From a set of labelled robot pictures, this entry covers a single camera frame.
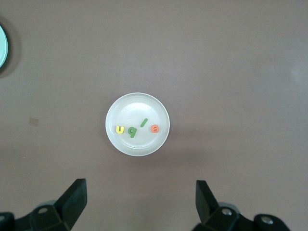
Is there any pale green plate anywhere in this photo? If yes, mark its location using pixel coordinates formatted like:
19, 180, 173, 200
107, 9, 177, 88
0, 25, 10, 68

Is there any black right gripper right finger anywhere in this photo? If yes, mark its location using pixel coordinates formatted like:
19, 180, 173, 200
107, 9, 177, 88
192, 180, 289, 231

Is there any beige brown plate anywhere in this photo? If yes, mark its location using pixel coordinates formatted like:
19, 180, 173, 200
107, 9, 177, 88
105, 92, 171, 157

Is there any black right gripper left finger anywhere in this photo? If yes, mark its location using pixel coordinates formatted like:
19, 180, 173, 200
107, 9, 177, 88
0, 178, 87, 231

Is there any green foam letter q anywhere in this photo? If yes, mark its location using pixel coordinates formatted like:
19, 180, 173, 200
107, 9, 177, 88
128, 127, 139, 140

